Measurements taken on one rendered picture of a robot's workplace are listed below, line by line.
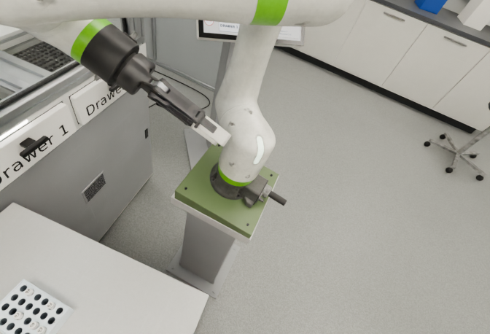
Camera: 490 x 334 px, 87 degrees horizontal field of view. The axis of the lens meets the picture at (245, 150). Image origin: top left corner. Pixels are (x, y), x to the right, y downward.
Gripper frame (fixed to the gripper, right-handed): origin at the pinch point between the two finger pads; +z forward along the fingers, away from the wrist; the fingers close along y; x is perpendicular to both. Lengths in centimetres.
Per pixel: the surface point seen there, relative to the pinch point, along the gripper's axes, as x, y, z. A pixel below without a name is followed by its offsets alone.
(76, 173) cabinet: 33, 54, -20
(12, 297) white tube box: 52, 13, -11
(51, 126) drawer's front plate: 20.5, 32.4, -30.4
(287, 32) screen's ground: -69, 53, 13
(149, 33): -71, 197, -56
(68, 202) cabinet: 43, 57, -16
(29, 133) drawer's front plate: 24.2, 27.7, -31.9
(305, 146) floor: -63, 131, 102
